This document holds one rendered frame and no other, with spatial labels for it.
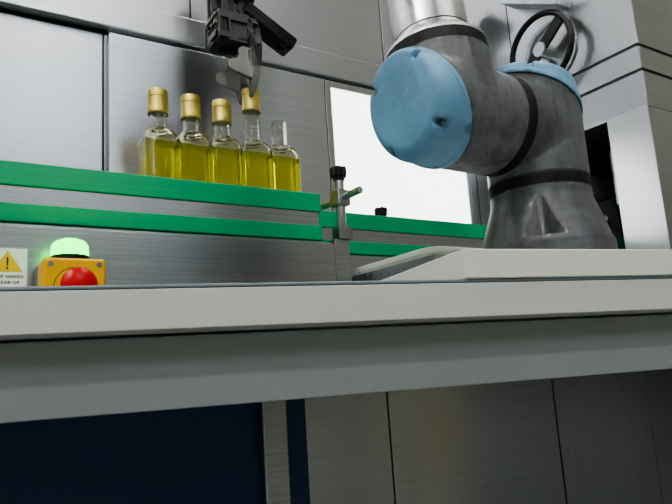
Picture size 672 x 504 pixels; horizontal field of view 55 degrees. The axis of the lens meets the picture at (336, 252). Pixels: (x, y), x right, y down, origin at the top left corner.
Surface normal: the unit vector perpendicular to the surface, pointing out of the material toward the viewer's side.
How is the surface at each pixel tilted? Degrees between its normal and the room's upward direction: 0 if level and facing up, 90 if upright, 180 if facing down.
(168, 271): 90
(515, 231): 72
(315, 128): 90
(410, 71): 98
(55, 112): 90
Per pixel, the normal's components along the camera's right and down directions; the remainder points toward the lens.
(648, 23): 0.54, -0.18
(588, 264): 0.33, -0.19
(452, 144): 0.31, 0.72
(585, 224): 0.29, -0.48
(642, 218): -0.84, -0.04
